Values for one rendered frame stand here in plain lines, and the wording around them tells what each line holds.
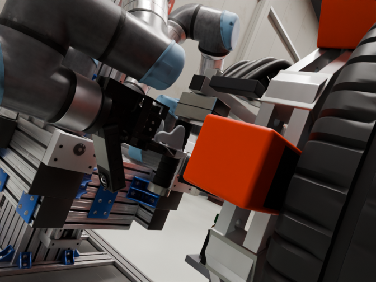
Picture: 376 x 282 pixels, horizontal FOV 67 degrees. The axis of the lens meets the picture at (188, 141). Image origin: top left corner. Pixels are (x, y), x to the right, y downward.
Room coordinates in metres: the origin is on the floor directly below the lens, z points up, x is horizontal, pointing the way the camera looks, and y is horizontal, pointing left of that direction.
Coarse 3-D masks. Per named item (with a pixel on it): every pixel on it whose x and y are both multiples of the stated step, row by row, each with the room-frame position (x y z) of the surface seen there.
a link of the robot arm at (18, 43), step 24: (0, 24) 0.29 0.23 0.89; (0, 48) 0.28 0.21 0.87; (24, 48) 0.30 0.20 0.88; (48, 48) 0.31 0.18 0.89; (0, 72) 0.28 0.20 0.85; (24, 72) 0.30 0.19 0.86; (48, 72) 0.32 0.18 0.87; (72, 72) 0.36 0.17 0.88; (0, 96) 0.30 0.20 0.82; (24, 96) 0.31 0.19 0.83; (48, 96) 0.33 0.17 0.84; (72, 96) 0.35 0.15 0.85; (48, 120) 0.36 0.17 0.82
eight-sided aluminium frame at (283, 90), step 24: (288, 72) 0.35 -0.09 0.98; (312, 72) 0.38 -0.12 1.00; (336, 72) 0.33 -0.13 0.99; (264, 96) 0.34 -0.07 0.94; (288, 96) 0.32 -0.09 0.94; (312, 96) 0.30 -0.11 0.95; (264, 120) 0.33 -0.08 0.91; (288, 120) 0.34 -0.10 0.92; (312, 120) 0.31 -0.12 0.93; (240, 216) 0.34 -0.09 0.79; (264, 216) 0.31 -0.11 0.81; (216, 240) 0.34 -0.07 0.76; (240, 240) 0.32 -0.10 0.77; (264, 240) 0.31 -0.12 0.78; (216, 264) 0.33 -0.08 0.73; (240, 264) 0.31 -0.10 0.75
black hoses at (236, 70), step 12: (264, 60) 0.46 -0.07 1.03; (276, 60) 0.45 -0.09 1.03; (228, 72) 0.48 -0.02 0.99; (240, 72) 0.45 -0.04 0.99; (252, 72) 0.44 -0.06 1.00; (264, 72) 0.44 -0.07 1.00; (276, 72) 0.49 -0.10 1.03; (216, 84) 0.46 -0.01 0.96; (228, 84) 0.45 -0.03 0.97; (240, 84) 0.43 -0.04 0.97; (252, 84) 0.42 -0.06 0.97; (264, 84) 0.52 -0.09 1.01; (252, 96) 0.44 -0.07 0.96
